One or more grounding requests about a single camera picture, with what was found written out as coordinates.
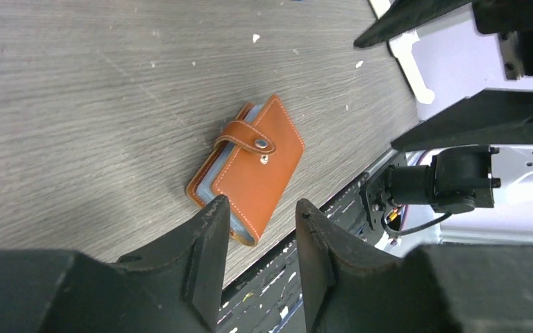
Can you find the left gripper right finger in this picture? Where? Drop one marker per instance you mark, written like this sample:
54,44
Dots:
351,286

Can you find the brown leather card holder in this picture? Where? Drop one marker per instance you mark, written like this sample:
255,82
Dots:
252,162

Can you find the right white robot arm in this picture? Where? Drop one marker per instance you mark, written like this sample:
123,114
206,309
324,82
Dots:
474,154

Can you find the white metal clothes rack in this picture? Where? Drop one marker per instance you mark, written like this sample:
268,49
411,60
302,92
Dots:
401,49

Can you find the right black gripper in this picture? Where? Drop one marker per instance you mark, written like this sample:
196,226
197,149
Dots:
503,117

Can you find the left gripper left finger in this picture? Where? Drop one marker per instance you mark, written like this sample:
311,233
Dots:
172,284

